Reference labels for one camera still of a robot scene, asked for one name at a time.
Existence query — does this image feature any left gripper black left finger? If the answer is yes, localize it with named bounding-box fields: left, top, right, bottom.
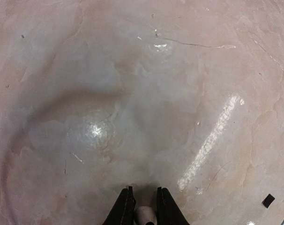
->
left=103, top=186, right=136, bottom=225

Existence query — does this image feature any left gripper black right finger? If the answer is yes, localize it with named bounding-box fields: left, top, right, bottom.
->
left=156, top=187, right=189, bottom=225

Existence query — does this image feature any white earbud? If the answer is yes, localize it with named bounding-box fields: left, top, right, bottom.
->
left=134, top=206, right=157, bottom=225

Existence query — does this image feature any small black square marker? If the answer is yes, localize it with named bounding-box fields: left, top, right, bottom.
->
left=262, top=194, right=275, bottom=208

